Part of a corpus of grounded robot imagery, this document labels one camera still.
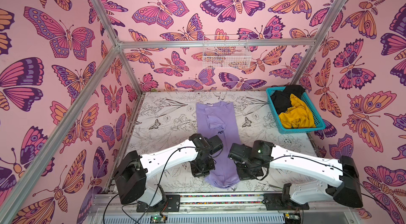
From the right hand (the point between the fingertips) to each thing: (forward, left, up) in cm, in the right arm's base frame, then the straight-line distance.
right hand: (240, 180), depth 70 cm
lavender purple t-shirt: (+40, +9, -9) cm, 42 cm away
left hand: (+3, +13, -2) cm, 14 cm away
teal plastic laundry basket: (+34, -50, -3) cm, 60 cm away
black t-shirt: (+53, -34, -4) cm, 63 cm away
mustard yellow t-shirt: (+36, -37, -1) cm, 52 cm away
